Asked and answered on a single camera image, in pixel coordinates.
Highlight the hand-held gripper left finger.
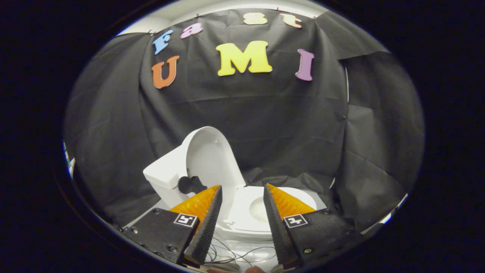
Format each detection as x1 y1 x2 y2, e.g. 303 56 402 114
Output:
122 185 223 266

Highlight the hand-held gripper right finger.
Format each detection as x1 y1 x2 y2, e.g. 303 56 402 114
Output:
263 183 364 268

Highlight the white toilet lid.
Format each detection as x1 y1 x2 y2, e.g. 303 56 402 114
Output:
178 126 247 195

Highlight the white toilet bowl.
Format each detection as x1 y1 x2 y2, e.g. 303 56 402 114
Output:
221 185 318 242

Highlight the black backdrop cloth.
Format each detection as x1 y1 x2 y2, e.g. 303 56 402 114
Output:
64 8 425 232

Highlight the thin black cable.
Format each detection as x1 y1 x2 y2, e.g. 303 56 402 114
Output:
207 237 279 265

